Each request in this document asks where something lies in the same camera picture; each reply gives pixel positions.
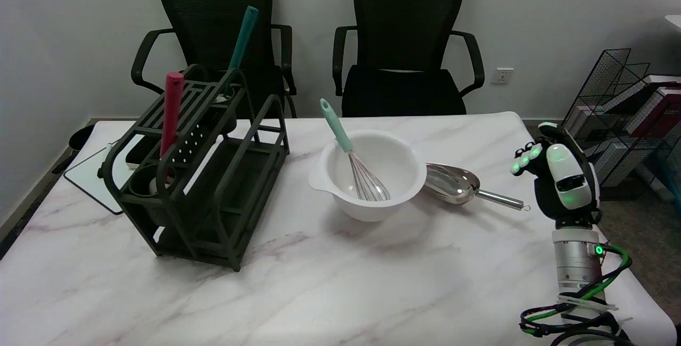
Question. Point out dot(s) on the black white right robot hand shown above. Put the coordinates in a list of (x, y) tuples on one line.
[(567, 181)]

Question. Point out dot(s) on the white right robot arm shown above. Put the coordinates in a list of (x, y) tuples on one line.
[(576, 261)]

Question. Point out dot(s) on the stainless steel scoop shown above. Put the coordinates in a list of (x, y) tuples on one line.
[(458, 183)]

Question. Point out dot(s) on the dark red book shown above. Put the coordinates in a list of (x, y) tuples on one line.
[(659, 114)]

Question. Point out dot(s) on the white mixing bowl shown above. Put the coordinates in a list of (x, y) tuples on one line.
[(368, 174)]

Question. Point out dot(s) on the black mesh office chair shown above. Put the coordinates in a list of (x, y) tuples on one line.
[(213, 32), (407, 48)]

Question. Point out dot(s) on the dark green utensil rack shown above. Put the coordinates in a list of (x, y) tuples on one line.
[(198, 170)]

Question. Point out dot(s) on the white board with black edge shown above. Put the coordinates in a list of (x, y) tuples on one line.
[(93, 173)]

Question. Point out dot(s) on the black round bin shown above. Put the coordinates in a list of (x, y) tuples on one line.
[(81, 137)]

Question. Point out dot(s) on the white wall socket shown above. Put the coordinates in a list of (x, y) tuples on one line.
[(501, 75)]

